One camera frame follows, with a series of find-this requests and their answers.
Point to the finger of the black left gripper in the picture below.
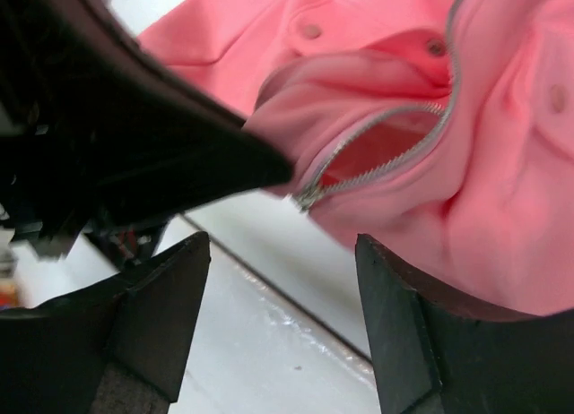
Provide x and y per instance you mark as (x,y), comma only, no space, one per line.
(96,134)

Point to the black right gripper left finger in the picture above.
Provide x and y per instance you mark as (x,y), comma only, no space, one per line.
(118,346)

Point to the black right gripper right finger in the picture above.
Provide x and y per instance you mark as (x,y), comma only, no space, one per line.
(436,349)

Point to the pink zip jacket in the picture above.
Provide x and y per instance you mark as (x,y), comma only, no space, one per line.
(442,128)

